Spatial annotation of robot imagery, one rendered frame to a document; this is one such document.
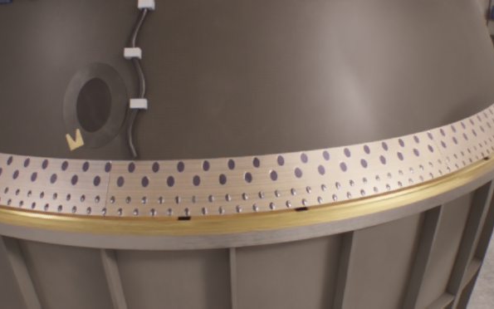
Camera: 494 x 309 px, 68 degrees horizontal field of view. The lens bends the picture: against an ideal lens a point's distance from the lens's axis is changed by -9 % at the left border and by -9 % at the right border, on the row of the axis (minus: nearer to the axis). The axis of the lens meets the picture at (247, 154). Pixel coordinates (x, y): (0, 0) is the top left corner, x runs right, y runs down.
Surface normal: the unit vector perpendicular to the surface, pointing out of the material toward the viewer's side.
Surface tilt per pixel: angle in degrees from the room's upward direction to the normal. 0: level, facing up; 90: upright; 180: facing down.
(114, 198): 43
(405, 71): 62
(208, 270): 90
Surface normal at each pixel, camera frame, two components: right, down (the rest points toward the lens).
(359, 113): 0.28, -0.08
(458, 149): 0.33, -0.43
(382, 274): 0.38, 0.38
